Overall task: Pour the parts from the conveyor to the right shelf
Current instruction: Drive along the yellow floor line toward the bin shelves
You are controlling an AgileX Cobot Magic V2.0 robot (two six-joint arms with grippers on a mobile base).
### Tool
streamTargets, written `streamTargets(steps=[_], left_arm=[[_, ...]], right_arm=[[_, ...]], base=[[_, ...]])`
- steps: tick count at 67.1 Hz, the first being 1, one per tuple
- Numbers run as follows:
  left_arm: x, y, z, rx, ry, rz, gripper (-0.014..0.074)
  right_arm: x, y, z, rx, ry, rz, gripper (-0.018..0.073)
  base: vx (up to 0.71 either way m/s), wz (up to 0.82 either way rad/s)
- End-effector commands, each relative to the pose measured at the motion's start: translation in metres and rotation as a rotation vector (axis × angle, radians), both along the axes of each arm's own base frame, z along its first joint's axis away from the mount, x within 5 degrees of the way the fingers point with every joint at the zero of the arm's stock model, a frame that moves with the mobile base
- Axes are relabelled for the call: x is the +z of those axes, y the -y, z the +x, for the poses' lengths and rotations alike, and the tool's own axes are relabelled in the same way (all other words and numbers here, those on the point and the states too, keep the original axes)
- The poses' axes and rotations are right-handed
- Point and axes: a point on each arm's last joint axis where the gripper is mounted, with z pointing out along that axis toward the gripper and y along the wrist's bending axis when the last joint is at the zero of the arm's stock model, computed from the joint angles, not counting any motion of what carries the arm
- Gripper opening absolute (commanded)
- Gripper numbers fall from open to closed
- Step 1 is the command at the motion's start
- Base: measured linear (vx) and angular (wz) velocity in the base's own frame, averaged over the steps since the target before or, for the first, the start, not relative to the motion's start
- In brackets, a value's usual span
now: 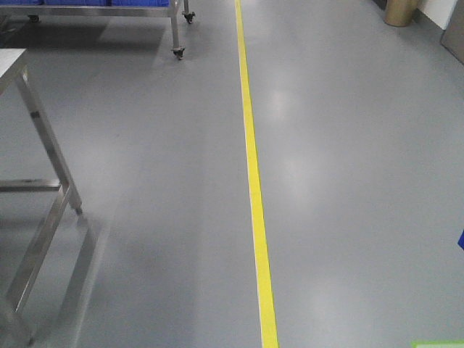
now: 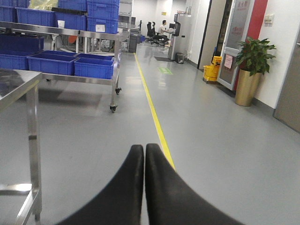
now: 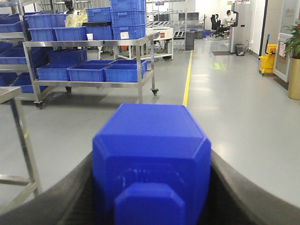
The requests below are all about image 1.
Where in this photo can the stainless steel table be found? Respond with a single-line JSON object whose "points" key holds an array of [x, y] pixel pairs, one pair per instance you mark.
{"points": [[14, 69]]}

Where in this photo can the blue bottle-shaped plastic part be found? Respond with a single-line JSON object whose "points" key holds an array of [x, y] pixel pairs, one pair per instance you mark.
{"points": [[460, 242]]}

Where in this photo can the stainless steel shelf rack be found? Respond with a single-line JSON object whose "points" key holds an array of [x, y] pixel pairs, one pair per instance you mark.
{"points": [[34, 10]]}

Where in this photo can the brass cylindrical bin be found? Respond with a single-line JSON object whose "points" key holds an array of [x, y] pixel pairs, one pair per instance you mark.
{"points": [[399, 13]]}

